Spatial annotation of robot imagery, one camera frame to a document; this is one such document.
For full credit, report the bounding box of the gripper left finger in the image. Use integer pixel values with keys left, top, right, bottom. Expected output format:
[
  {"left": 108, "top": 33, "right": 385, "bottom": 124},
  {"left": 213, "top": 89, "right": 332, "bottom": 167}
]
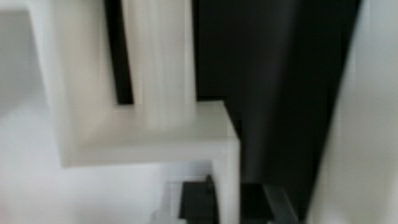
[{"left": 179, "top": 176, "right": 220, "bottom": 224}]

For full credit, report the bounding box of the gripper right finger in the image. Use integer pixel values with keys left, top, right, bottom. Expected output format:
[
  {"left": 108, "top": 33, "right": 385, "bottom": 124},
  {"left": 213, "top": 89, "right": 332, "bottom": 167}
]
[{"left": 239, "top": 184, "right": 300, "bottom": 224}]

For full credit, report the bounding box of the white U-shaped fence frame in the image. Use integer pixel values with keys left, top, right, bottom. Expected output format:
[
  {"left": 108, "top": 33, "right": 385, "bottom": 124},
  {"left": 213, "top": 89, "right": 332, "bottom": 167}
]
[{"left": 307, "top": 0, "right": 398, "bottom": 224}]

